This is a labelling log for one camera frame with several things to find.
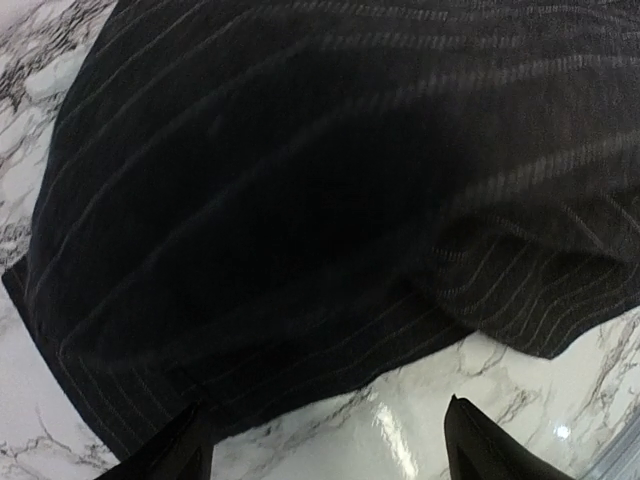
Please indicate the black pinstriped shirt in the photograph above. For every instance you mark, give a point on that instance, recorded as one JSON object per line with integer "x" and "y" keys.
{"x": 257, "y": 205}

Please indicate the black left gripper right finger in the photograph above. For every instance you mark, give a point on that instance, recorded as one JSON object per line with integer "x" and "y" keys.
{"x": 478, "y": 449}

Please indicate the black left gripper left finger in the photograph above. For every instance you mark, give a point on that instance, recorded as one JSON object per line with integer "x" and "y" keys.
{"x": 183, "y": 449}

